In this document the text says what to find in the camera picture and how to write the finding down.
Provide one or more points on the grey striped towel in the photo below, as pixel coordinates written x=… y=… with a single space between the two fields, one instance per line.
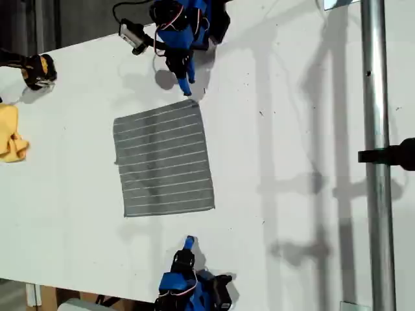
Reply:
x=162 y=155

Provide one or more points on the white box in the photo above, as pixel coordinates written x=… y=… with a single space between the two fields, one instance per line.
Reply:
x=78 y=305

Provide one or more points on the brown cardboard box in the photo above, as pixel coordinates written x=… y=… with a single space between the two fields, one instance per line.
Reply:
x=48 y=296

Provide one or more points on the white table leg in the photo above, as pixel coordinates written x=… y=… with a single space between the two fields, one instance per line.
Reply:
x=33 y=294

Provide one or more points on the black and yellow tool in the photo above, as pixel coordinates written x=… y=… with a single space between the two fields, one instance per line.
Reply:
x=35 y=69

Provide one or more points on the yellow cloth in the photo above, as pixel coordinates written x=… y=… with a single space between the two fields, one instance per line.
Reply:
x=8 y=129

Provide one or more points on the black clamp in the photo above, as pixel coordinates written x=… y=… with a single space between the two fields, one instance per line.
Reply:
x=398 y=154

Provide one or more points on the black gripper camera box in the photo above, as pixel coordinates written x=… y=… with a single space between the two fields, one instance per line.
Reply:
x=223 y=291
x=133 y=34

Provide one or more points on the steel post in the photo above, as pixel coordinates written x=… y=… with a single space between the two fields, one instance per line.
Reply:
x=376 y=97

